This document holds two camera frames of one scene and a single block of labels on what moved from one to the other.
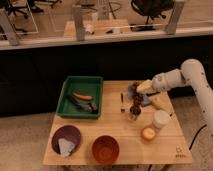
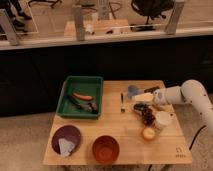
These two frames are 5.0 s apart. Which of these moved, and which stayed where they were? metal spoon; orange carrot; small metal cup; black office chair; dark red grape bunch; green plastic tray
Moved: dark red grape bunch; small metal cup
Stayed: black office chair; metal spoon; green plastic tray; orange carrot
